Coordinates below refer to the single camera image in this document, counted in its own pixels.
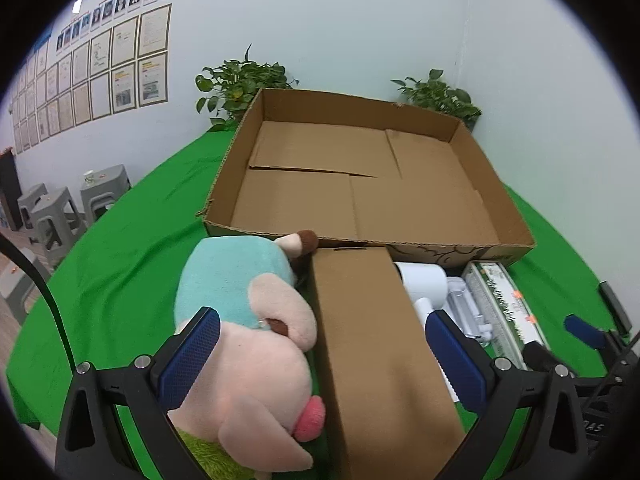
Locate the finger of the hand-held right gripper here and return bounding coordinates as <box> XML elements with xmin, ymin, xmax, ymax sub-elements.
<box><xmin>599</xmin><ymin>281</ymin><xmax>640</xmax><ymax>343</ymax></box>
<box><xmin>565</xmin><ymin>314</ymin><xmax>623</xmax><ymax>361</ymax></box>

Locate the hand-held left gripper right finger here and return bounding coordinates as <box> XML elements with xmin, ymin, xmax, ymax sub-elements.
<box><xmin>425</xmin><ymin>309</ymin><xmax>587</xmax><ymax>480</ymax></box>

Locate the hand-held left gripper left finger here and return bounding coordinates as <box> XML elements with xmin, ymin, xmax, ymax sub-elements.
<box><xmin>55</xmin><ymin>306</ymin><xmax>221</xmax><ymax>480</ymax></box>

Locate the pink and teal plush toy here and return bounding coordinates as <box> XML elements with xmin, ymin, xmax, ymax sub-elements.
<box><xmin>167</xmin><ymin>230</ymin><xmax>328</xmax><ymax>480</ymax></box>

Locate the green and white medicine box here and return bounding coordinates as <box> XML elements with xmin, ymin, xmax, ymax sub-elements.
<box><xmin>461</xmin><ymin>260</ymin><xmax>551</xmax><ymax>368</ymax></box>

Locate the long cardboard box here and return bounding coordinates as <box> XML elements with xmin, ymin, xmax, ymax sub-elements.
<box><xmin>307</xmin><ymin>246</ymin><xmax>468</xmax><ymax>480</ymax></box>

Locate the white hand-held fan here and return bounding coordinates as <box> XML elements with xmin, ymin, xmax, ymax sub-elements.
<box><xmin>392</xmin><ymin>261</ymin><xmax>468</xmax><ymax>406</ymax></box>

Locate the large cardboard box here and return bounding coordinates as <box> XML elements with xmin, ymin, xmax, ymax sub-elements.
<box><xmin>202</xmin><ymin>87</ymin><xmax>537</xmax><ymax>267</ymax></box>

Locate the green tablecloth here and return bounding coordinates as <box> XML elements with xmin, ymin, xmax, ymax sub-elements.
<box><xmin>5</xmin><ymin>127</ymin><xmax>640</xmax><ymax>480</ymax></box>

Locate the grey plastic stool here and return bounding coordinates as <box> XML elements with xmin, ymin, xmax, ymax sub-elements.
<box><xmin>17</xmin><ymin>183</ymin><xmax>48</xmax><ymax>231</ymax></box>
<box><xmin>27</xmin><ymin>186</ymin><xmax>88</xmax><ymax>266</ymax></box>
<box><xmin>80</xmin><ymin>164</ymin><xmax>132</xmax><ymax>226</ymax></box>
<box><xmin>0</xmin><ymin>250</ymin><xmax>51</xmax><ymax>326</ymax></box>

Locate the dark cabinet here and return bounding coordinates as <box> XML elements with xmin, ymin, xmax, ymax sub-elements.
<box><xmin>0</xmin><ymin>152</ymin><xmax>23</xmax><ymax>231</ymax></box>

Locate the small potted plant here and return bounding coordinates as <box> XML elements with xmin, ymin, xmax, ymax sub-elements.
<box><xmin>391</xmin><ymin>68</ymin><xmax>482</xmax><ymax>131</ymax></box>

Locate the bushy potted plant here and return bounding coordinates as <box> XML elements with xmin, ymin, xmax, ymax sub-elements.
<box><xmin>195</xmin><ymin>44</ymin><xmax>300</xmax><ymax>133</ymax></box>

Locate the wall of framed certificates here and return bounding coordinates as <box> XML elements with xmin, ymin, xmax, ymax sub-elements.
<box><xmin>10</xmin><ymin>2</ymin><xmax>171</xmax><ymax>156</ymax></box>

